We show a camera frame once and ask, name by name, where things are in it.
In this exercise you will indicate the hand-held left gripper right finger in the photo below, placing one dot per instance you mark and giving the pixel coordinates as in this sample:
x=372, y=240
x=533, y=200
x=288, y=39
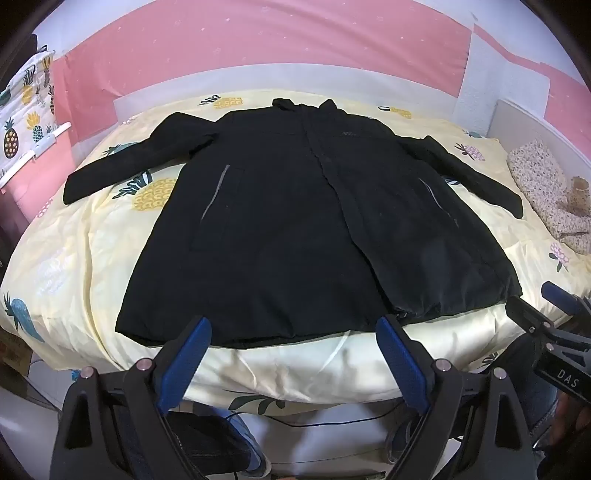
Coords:
x=400, y=357

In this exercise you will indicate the white headboard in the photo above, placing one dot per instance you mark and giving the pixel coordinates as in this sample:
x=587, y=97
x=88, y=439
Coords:
x=545, y=124

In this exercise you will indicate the person's right hand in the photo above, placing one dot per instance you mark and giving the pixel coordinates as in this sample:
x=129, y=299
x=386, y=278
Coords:
x=570, y=422

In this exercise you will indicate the small brown plush toy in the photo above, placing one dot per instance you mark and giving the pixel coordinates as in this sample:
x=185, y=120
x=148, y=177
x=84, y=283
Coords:
x=577, y=194

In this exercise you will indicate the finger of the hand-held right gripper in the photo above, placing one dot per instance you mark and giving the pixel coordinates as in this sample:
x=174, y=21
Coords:
x=561, y=295
x=526, y=311

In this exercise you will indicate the white pineapple print cloth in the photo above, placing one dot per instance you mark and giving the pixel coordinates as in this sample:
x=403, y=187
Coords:
x=27, y=115

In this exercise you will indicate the person's jeans leg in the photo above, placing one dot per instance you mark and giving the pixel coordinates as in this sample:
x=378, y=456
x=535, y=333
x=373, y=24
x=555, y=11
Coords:
x=531, y=383

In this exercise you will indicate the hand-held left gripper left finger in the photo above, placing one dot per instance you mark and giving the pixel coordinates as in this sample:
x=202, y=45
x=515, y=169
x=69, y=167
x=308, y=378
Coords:
x=185, y=364

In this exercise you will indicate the yellow pineapple print bed sheet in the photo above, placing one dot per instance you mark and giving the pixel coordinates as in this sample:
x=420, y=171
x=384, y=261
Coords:
x=83, y=258

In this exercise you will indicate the black long coat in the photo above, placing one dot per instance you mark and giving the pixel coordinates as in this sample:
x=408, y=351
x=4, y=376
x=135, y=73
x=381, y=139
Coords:
x=295, y=221

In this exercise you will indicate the floral pillow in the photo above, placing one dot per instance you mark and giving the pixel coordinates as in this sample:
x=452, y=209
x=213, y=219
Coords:
x=545, y=184

